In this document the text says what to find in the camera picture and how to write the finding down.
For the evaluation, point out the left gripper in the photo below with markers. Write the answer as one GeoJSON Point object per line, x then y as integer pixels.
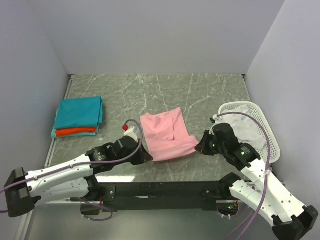
{"type": "Point", "coordinates": [143, 156]}

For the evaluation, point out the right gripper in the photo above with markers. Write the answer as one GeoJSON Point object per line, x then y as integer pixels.
{"type": "Point", "coordinates": [202, 146]}

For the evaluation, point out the pink t-shirt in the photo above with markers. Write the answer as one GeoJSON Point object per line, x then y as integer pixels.
{"type": "Point", "coordinates": [167, 136]}

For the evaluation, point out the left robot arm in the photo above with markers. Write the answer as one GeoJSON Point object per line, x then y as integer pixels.
{"type": "Point", "coordinates": [75, 179]}

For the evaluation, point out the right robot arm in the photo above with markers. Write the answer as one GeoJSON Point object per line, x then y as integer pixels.
{"type": "Point", "coordinates": [289, 218]}

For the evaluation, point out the white t-shirt in basket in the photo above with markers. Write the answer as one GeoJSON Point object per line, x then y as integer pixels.
{"type": "Point", "coordinates": [246, 130]}

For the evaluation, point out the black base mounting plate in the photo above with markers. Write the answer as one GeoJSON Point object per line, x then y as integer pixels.
{"type": "Point", "coordinates": [133, 196]}

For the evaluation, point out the white plastic basket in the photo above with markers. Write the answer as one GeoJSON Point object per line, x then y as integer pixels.
{"type": "Point", "coordinates": [254, 112]}

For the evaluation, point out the teal folded t-shirt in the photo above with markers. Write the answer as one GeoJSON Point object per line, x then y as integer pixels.
{"type": "Point", "coordinates": [79, 112]}

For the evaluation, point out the orange folded t-shirt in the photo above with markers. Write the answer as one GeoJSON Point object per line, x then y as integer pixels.
{"type": "Point", "coordinates": [64, 132]}

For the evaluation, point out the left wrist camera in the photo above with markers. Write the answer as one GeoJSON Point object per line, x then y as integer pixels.
{"type": "Point", "coordinates": [132, 132]}

